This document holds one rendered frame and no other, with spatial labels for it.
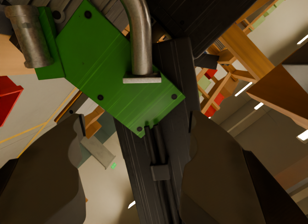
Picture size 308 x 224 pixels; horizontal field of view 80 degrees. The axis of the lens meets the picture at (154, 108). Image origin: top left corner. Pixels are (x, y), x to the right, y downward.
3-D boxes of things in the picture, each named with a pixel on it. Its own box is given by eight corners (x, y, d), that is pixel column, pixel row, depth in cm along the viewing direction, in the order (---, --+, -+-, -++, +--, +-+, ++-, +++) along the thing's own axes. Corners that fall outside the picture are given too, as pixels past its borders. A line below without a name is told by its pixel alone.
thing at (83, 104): (85, 106, 62) (91, 112, 62) (52, 120, 46) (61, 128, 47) (169, 12, 51) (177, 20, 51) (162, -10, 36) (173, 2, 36)
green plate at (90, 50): (62, 52, 36) (142, 118, 43) (39, 59, 28) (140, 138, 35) (98, 3, 32) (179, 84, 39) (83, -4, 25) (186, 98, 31)
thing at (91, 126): (79, 121, 713) (93, 135, 718) (65, 130, 641) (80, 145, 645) (96, 101, 664) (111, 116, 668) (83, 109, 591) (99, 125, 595)
